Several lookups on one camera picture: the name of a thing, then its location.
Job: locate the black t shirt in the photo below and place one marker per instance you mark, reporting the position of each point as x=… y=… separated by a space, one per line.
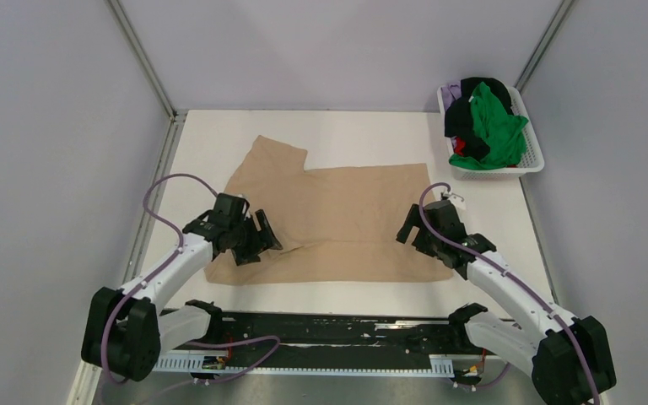
x=458 y=119

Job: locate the white slotted cable duct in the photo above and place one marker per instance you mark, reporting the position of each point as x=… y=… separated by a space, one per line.
x=314 y=361

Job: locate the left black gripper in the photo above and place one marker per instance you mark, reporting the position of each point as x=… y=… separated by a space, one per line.
x=248 y=255

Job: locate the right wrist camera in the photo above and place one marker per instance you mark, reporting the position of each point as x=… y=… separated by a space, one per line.
x=457 y=200

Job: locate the aluminium frame post left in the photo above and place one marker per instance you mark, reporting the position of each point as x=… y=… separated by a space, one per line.
x=131 y=36

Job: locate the white plastic basket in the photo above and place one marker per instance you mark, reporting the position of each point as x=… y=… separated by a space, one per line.
x=532 y=160

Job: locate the beige t shirt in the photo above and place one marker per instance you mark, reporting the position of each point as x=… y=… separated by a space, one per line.
x=334 y=224

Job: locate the aluminium frame post right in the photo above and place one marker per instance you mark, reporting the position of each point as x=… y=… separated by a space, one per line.
x=550 y=33

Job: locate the aluminium frame post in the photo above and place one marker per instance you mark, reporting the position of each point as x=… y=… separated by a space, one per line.
x=550 y=33
x=131 y=36

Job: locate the red garment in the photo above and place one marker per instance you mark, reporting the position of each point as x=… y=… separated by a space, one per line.
x=458 y=146

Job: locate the lavender t shirt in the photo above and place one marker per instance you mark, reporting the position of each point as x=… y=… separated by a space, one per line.
x=451 y=92

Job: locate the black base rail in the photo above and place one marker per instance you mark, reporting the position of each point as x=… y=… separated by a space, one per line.
x=265 y=333

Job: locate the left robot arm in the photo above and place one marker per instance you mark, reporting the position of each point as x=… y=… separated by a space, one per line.
x=129 y=328

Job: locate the green t shirt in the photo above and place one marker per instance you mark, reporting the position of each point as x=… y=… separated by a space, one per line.
x=502 y=132

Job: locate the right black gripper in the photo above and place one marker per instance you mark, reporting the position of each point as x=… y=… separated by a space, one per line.
x=413 y=218

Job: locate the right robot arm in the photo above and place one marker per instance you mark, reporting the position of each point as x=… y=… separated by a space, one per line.
x=568 y=358

